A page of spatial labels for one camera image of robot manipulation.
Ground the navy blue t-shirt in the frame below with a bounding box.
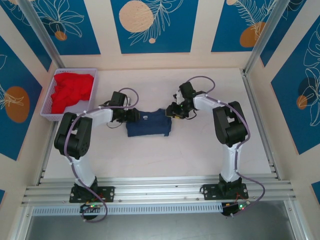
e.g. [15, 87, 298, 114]
[125, 108, 173, 138]

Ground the red cloth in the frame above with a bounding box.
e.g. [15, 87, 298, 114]
[50, 72, 95, 115]

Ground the lavender plastic basket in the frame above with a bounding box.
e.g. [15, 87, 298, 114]
[39, 67, 99, 123]

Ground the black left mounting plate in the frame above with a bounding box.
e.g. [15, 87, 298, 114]
[69, 186, 116, 204]

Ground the black mounting plate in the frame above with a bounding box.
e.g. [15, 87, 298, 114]
[199, 183, 250, 201]
[69, 186, 116, 204]

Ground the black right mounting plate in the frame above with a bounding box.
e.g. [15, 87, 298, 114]
[199, 183, 250, 201]

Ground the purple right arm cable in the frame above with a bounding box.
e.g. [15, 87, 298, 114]
[186, 75, 266, 218]

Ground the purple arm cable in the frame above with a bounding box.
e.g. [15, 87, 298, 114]
[64, 87, 140, 224]
[186, 75, 266, 218]

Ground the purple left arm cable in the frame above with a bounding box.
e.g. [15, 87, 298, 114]
[64, 87, 140, 224]

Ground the aluminium side rail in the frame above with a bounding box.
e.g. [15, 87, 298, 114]
[34, 121, 60, 186]
[240, 68, 282, 181]

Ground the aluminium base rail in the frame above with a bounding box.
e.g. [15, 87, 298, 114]
[21, 175, 297, 208]

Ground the white slotted cable duct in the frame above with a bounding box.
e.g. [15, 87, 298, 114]
[32, 202, 223, 216]

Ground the aluminium corner post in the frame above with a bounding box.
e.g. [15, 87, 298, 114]
[16, 0, 66, 70]
[243, 0, 296, 75]

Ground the aluminium frame bar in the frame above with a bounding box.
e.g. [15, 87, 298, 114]
[283, 199, 310, 240]
[6, 206, 35, 240]

